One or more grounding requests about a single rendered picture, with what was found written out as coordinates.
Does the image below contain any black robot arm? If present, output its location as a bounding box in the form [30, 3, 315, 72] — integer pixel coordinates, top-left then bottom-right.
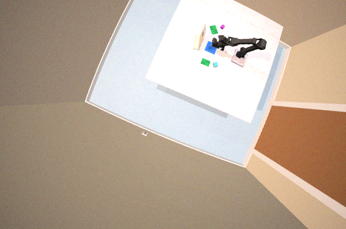
[218, 35, 267, 58]

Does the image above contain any blue flat square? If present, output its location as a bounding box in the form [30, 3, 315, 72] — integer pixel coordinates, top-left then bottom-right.
[205, 42, 217, 54]

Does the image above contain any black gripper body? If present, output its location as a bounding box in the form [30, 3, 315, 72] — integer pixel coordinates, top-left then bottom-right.
[212, 38, 225, 51]

